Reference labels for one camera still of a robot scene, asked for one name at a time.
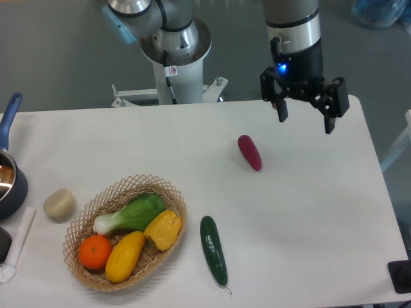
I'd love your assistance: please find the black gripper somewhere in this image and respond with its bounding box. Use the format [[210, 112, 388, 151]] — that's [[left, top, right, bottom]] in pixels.
[[260, 37, 349, 134]]

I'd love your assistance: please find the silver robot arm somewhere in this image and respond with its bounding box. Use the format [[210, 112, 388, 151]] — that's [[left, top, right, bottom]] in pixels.
[[102, 1, 349, 133]]

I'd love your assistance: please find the woven wicker basket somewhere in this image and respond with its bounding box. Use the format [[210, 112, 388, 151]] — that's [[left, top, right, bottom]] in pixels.
[[63, 175, 187, 292]]

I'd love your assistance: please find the yellow mango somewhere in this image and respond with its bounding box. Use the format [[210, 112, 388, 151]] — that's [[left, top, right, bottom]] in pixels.
[[105, 231, 146, 283]]

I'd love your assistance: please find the purple sweet potato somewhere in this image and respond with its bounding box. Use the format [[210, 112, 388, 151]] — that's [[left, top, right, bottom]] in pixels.
[[238, 135, 262, 171]]

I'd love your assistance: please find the blue plastic bag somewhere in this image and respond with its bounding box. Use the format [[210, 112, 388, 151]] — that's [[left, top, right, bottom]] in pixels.
[[351, 0, 409, 30]]

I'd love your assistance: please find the dark green cucumber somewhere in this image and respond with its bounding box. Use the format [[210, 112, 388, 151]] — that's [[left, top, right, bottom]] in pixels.
[[200, 216, 232, 295]]

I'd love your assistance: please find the yellow bell pepper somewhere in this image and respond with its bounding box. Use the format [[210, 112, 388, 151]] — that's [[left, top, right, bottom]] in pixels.
[[143, 210, 182, 251]]

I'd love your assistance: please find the black device bottom right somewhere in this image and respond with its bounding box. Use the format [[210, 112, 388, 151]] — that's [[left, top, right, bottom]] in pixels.
[[387, 260, 410, 294]]

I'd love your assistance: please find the green bok choy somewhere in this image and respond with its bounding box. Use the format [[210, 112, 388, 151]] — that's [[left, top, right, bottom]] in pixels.
[[93, 193, 166, 235]]

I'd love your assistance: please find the orange tangerine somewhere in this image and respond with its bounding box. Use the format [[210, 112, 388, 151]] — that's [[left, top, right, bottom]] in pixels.
[[78, 235, 112, 270]]

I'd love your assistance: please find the beige potato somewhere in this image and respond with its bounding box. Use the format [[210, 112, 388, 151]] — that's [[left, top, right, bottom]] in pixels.
[[43, 188, 74, 219]]

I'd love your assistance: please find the dark blue saucepan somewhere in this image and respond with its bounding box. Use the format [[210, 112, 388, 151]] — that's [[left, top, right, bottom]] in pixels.
[[1, 92, 28, 219]]

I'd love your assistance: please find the black object left edge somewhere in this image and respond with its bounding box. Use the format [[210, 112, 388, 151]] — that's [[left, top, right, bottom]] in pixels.
[[0, 227, 12, 263]]

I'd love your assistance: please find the white plastic spoon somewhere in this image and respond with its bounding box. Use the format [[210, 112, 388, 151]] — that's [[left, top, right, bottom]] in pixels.
[[1, 207, 36, 284]]

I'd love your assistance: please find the white frame right edge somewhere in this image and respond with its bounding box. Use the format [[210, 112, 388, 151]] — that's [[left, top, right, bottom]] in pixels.
[[380, 110, 410, 173]]

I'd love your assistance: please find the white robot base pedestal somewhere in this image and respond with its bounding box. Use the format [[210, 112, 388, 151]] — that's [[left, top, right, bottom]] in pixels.
[[112, 18, 228, 107]]

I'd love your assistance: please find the black base cable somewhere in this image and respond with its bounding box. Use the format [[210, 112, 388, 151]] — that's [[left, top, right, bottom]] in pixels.
[[162, 50, 178, 105]]

